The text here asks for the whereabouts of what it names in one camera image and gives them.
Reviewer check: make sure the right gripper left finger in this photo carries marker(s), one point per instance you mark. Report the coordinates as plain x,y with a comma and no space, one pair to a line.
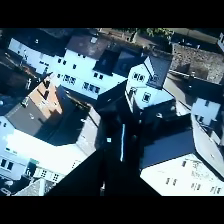
87,178

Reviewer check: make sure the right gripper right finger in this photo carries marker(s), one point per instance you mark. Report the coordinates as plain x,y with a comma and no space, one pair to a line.
124,178

